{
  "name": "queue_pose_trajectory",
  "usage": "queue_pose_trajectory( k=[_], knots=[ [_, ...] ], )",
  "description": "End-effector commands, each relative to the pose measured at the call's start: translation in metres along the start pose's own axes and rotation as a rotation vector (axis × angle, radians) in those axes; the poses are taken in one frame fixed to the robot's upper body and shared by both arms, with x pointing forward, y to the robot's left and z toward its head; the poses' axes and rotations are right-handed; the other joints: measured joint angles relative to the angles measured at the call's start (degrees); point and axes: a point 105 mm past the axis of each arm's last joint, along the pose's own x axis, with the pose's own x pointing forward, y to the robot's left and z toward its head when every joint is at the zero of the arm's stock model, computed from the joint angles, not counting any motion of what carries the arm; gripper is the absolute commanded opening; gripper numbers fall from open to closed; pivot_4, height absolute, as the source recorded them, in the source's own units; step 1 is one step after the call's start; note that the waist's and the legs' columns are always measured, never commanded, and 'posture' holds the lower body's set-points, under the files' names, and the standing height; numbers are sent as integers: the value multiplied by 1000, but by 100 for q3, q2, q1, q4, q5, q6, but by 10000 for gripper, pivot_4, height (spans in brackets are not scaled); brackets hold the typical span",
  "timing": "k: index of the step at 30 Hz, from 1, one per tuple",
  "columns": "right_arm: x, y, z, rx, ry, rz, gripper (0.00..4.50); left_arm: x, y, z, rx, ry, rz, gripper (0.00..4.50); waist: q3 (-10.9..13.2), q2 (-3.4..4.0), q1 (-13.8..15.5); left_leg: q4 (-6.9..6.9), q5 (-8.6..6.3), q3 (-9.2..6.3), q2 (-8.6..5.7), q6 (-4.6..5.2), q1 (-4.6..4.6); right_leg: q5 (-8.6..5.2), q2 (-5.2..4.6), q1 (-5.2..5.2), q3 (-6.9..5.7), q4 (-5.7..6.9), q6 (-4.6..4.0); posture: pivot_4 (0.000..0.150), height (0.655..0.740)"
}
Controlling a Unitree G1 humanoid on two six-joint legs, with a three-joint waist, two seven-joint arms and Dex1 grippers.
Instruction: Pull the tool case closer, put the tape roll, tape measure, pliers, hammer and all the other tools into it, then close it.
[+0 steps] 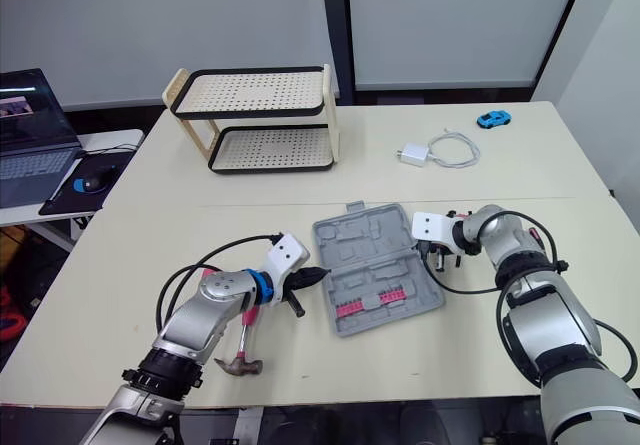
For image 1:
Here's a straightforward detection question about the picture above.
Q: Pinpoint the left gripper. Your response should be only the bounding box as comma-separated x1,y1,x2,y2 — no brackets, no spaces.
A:
285,267,317,292

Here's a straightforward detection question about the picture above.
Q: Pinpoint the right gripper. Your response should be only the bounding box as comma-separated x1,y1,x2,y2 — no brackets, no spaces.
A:
417,237,464,266

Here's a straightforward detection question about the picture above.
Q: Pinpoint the grey tool case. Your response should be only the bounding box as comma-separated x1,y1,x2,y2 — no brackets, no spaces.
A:
311,200,447,339

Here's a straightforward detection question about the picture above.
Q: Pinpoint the pink bit holder strip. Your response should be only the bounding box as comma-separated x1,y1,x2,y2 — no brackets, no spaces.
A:
376,288,406,307
335,299,365,319

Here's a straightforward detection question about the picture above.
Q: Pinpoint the white charger plug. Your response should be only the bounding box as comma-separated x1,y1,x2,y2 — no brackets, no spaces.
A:
395,141,432,168

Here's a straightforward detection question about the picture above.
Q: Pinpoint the blue toy car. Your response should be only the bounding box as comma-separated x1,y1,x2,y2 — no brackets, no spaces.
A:
475,110,513,130

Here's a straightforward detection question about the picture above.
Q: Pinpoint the two tier perforated shelf rack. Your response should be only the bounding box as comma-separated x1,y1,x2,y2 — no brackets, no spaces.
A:
161,63,342,176

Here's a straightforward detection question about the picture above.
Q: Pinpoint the black computer mouse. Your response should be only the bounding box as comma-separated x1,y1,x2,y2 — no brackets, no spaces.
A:
83,164,117,192

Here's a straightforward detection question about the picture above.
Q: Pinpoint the black mouse pad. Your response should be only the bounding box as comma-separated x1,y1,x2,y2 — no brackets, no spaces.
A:
38,156,130,217

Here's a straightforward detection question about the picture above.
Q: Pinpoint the white side table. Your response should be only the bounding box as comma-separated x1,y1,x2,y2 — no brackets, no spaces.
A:
0,128,147,255

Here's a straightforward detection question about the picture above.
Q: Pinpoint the laptop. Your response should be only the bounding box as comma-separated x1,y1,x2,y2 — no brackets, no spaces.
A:
0,67,84,210

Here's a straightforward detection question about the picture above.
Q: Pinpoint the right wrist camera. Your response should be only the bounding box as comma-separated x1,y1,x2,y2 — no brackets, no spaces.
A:
410,210,460,256

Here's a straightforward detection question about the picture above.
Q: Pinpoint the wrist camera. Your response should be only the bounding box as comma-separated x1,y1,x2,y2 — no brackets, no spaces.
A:
258,233,312,292
410,210,460,256

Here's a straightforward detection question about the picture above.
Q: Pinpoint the black tool handle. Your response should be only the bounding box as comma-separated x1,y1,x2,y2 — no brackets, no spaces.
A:
284,288,307,319

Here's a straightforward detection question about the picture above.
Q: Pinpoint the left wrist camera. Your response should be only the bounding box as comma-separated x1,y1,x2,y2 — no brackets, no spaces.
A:
258,233,312,292

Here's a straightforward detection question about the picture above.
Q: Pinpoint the black cable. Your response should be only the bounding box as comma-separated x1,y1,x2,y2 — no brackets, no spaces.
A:
421,208,570,297
155,233,284,337

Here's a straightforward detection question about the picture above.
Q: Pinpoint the pink handled hammer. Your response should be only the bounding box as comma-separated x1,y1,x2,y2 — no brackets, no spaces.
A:
213,307,265,380

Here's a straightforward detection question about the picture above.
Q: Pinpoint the white charging cable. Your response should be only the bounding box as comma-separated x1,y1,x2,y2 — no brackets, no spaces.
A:
426,126,482,170

